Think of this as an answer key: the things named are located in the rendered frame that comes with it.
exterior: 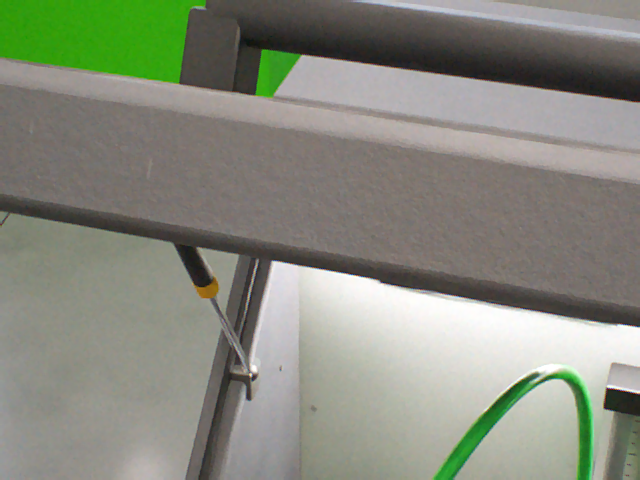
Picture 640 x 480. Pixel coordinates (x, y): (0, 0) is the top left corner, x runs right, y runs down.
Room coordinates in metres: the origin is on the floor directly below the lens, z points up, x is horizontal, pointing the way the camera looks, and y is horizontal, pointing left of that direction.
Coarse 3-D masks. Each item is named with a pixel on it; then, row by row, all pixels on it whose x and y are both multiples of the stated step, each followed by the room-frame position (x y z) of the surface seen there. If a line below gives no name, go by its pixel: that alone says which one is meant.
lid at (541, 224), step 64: (256, 0) 0.32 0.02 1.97; (320, 0) 0.31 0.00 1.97; (0, 64) 0.29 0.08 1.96; (192, 64) 0.31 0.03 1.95; (256, 64) 0.32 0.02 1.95; (384, 64) 0.30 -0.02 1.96; (448, 64) 0.30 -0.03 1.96; (512, 64) 0.29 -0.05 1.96; (576, 64) 0.29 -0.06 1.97; (0, 128) 0.28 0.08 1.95; (64, 128) 0.28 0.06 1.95; (128, 128) 0.28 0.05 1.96; (192, 128) 0.27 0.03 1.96; (256, 128) 0.27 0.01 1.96; (320, 128) 0.27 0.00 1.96; (384, 128) 0.26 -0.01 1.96; (448, 128) 0.26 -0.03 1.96; (0, 192) 0.28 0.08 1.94; (64, 192) 0.27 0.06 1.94; (128, 192) 0.27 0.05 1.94; (192, 192) 0.26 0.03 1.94; (256, 192) 0.26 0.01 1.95; (320, 192) 0.26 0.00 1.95; (384, 192) 0.25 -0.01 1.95; (448, 192) 0.25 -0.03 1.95; (512, 192) 0.25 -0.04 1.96; (576, 192) 0.25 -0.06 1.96; (256, 256) 0.26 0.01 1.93; (320, 256) 0.25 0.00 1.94; (384, 256) 0.25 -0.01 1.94; (448, 256) 0.24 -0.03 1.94; (512, 256) 0.24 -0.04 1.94; (576, 256) 0.24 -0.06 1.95
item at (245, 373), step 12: (180, 252) 0.86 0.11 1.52; (192, 252) 0.86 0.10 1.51; (192, 264) 0.86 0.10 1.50; (204, 264) 0.87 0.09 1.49; (192, 276) 0.87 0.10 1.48; (204, 276) 0.87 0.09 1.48; (204, 288) 0.88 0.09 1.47; (216, 288) 0.88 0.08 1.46; (216, 300) 0.90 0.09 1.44; (216, 312) 0.90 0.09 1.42; (228, 324) 0.91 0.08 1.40; (228, 336) 0.92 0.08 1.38; (240, 348) 0.93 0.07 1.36; (240, 360) 0.94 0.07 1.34; (240, 372) 0.95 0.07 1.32; (252, 372) 0.95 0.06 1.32; (252, 384) 0.95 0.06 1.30; (252, 396) 0.95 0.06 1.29
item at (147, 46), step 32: (0, 0) 3.53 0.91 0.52; (32, 0) 3.50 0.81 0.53; (64, 0) 3.47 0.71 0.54; (96, 0) 3.45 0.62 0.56; (128, 0) 3.42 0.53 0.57; (160, 0) 3.39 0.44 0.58; (192, 0) 3.36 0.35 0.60; (0, 32) 3.54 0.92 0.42; (32, 32) 3.51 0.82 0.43; (64, 32) 3.48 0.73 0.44; (96, 32) 3.45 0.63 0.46; (128, 32) 3.42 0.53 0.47; (160, 32) 3.39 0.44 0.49; (64, 64) 3.48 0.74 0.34; (96, 64) 3.45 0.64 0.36; (128, 64) 3.42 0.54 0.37; (160, 64) 3.39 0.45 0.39; (288, 64) 3.46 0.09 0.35
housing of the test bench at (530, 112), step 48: (384, 0) 1.36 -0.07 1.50; (432, 0) 1.36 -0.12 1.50; (480, 0) 1.36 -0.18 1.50; (288, 96) 1.14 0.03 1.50; (336, 96) 1.14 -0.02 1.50; (384, 96) 1.14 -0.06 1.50; (432, 96) 1.14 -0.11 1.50; (480, 96) 1.14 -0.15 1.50; (528, 96) 1.14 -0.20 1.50; (576, 96) 1.14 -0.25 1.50; (624, 144) 1.05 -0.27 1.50
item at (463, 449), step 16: (544, 368) 0.84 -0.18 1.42; (560, 368) 0.85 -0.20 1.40; (512, 384) 0.81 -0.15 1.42; (528, 384) 0.81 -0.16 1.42; (576, 384) 0.87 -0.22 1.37; (496, 400) 0.79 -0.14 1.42; (512, 400) 0.79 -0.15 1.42; (576, 400) 0.89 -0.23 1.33; (480, 416) 0.77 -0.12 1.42; (496, 416) 0.77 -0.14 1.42; (592, 416) 0.90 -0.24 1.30; (480, 432) 0.76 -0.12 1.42; (592, 432) 0.91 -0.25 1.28; (464, 448) 0.75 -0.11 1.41; (592, 448) 0.91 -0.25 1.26; (448, 464) 0.73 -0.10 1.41; (592, 464) 0.92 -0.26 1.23
